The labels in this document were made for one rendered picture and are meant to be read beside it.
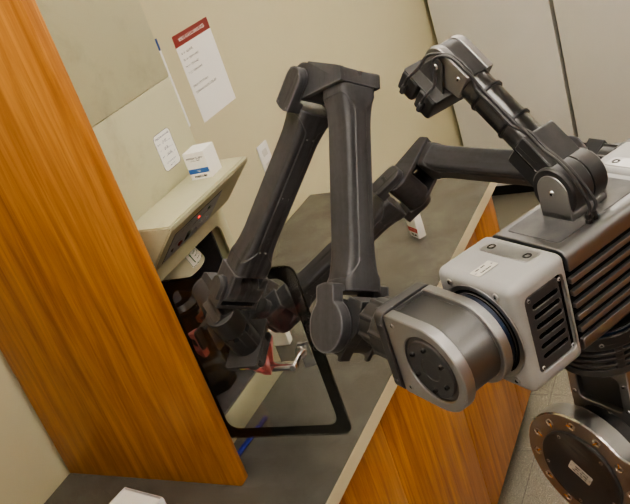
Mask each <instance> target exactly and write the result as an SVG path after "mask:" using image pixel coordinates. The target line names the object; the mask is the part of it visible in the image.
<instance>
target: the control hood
mask: <svg viewBox="0 0 630 504"><path fill-rule="evenodd" d="M219 161H220V163H221V166H222V168H221V169H220V170H219V171H218V172H217V173H216V174H215V175H214V176H213V177H210V178H205V179H199V180H193V181H192V179H191V176H190V174H189V175H188V176H187V177H186V178H185V179H184V180H183V181H181V182H180V183H179V184H178V185H177V186H176V187H175V188H173V189H172V190H171V191H170V192H169V193H168V194H166V195H165V196H164V197H163V198H162V199H161V200H160V201H158V202H157V203H156V204H155V205H154V206H153V207H151V208H150V209H149V210H148V211H147V212H146V213H145V214H143V215H142V216H141V217H140V218H139V219H138V220H137V221H135V224H136V227H137V229H138V231H139V233H140V236H141V238H142V240H143V242H144V245H145V247H146V249H147V251H148V253H149V256H150V258H151V260H152V262H153V265H154V267H155V269H156V271H157V270H158V269H159V268H160V267H161V266H162V265H163V264H164V263H165V262H166V261H167V260H168V259H169V258H170V257H171V256H172V255H173V254H174V253H175V252H176V251H177V250H178V249H179V248H180V247H181V246H182V245H183V244H184V243H185V242H186V241H187V240H188V239H189V238H190V237H191V236H192V235H191V236H190V237H189V238H188V239H187V240H186V241H185V242H184V243H183V244H182V245H181V246H180V247H179V248H178V249H177V250H176V251H175V252H174V253H173V254H172V255H171V256H170V257H169V258H168V259H167V260H166V261H165V262H164V263H163V261H164V259H165V256H166V254H167V252H168V250H169V247H170V245H171V243H172V240H173V238H174V236H175V234H176V233H177V232H178V231H180V230H181V229H182V228H183V227H184V226H185V225H186V224H187V223H188V222H189V221H190V220H191V219H192V218H193V217H194V216H195V215H196V214H197V213H198V212H199V211H200V210H202V209H203V208H204V207H205V206H206V205H207V204H208V203H209V202H210V201H211V200H212V199H213V198H214V197H215V196H216V195H217V194H218V193H219V192H220V191H221V190H222V192H221V194H220V196H219V198H218V200H217V203H216V205H215V207H214V209H213V211H212V213H211V215H210V217H211V216H212V215H213V214H215V213H216V212H217V211H218V210H219V209H220V208H221V207H222V206H223V205H224V204H225V203H226V202H227V201H228V199H229V197H230V195H231V193H232V191H233V189H234V187H235V185H236V183H237V181H238V179H239V176H240V174H241V172H242V170H243V168H244V166H245V164H246V162H247V157H246V156H240V157H233V158H227V159H220V160H219ZM210 217H209V218H210ZM162 263H163V264H162Z"/></svg>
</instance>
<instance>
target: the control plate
mask: <svg viewBox="0 0 630 504"><path fill-rule="evenodd" d="M221 192H222V190H221V191H220V192H219V193H218V194H217V195H216V196H215V197H214V198H213V199H212V200H211V201H210V202H209V203H208V204H207V205H206V206H205V207H204V208H203V209H202V210H200V211H199V212H198V213H197V214H196V215H195V216H194V217H193V218H192V219H191V220H190V221H189V222H188V223H187V224H186V225H185V226H184V227H183V228H182V229H181V230H180V231H178V232H177V233H176V234H175V236H174V238H173V240H172V243H171V245H170V247H169V250H168V252H167V254H166V256H165V259H164V261H163V263H164V262H165V261H166V260H167V259H168V258H169V257H170V256H171V255H172V254H173V253H174V252H175V251H176V250H177V249H178V248H179V247H180V246H181V245H182V244H183V243H184V242H185V241H186V240H187V239H188V238H189V237H190V236H191V235H193V234H194V233H195V232H196V231H197V230H198V229H199V228H200V227H201V226H202V225H203V224H204V223H205V222H206V221H207V220H208V219H209V217H210V215H211V213H212V211H213V209H214V207H215V205H216V203H217V200H218V198H219V196H220V194H221ZM209 205H211V206H210V208H209V209H208V207H209ZM199 215H200V217H199V218H198V216H199ZM206 215H208V218H205V217H206ZM197 218H198V219H197ZM201 220H202V222H203V223H200V221H201ZM199 223H200V224H199ZM195 226H196V227H197V229H194V227H195ZM191 229H192V230H191ZM190 230H191V233H190V235H189V237H188V238H187V239H186V240H185V237H186V235H187V233H188V232H189V231H190ZM181 240H183V242H182V244H181V245H180V246H178V243H179V242H180V241H181ZM184 240H185V241H184ZM173 248H174V249H173ZM172 249H173V251H172V252H171V250H172ZM163 263H162V264H163Z"/></svg>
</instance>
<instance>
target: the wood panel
mask: <svg viewBox="0 0 630 504"><path fill-rule="evenodd" d="M0 350H1V351H2V353H3V355H4V357H5V358H6V360H7V362H8V364H9V366H10V367H11V369H12V371H13V373H14V374H15V376H16V378H17V380H18V381H19V383H20V385H21V387H22V389H23V390H24V392H25V394H26V396H27V397H28V399H29V401H30V403H31V405H32V406H33V408H34V410H35V412H36V413H37V415H38V417H39V419H40V420H41V422H42V424H43V426H44V428H45V429H46V431H47V433H48V435H49V436H50V438H51V440H52V442H53V443H54V445H55V447H56V449H57V451H58V452H59V454H60V456H61V458H62V459H63V461H64V463H65V465H66V466H67V468H68V470H69V472H70V473H79V474H92V475H105V476H118V477H131V478H144V479H157V480H170V481H183V482H196V483H209V484H222V485H235V486H242V485H243V484H244V482H245V480H246V479H247V477H248V474H247V472H246V470H245V468H244V465H243V463H242V461H241V459H240V456H239V454H238V452H237V450H236V448H235V445H234V443H233V441H232V439H231V436H230V434H229V432H228V430H227V427H226V425H225V423H224V421H223V419H222V416H221V414H220V412H219V410H218V407H217V405H216V403H215V401H214V398H213V396H212V394H211V392H210V390H209V387H208V385H207V383H206V381H205V378H204V376H203V374H202V372H201V369H200V367H199V365H198V363H197V361H196V358H195V356H194V354H193V352H192V349H191V347H190V345H189V343H188V340H187V338H186V336H185V334H184V332H183V329H182V327H181V325H180V323H179V320H178V318H177V316H176V314H175V311H174V309H173V307H172V305H171V303H170V300H169V298H168V296H167V294H166V291H165V289H164V287H163V285H162V282H161V280H160V278H159V276H158V274H157V271H156V269H155V267H154V265H153V262H152V260H151V258H150V256H149V253H148V251H147V249H146V247H145V245H144V242H143V240H142V238H141V236H140V233H139V231H138V229H137V227H136V224H135V222H134V220H133V218H132V216H131V213H130V211H129V209H128V207H127V204H126V202H125V200H124V198H123V195H122V193H121V191H120V189H119V187H118V184H117V182H116V180H115V178H114V175H113V173H112V171H111V169H110V166H109V164H108V162H107V160H106V158H105V155H104V153H103V151H102V149H101V146H100V144H99V142H98V140H97V137H96V135H95V133H94V131H93V129H92V126H91V124H90V122H89V120H88V117H87V115H86V113H85V111H84V108H83V106H82V104H81V102H80V100H79V97H78V95H77V93H76V91H75V88H74V86H73V84H72V82H71V79H70V77H69V75H68V73H67V71H66V68H65V66H64V64H63V62H62V59H61V57H60V55H59V53H58V50H57V48H56V46H55V44H54V41H53V39H52V37H51V35H50V33H49V30H48V28H47V26H46V24H45V21H44V19H43V17H42V15H41V12H40V10H39V8H38V6H37V4H36V1H35V0H0Z"/></svg>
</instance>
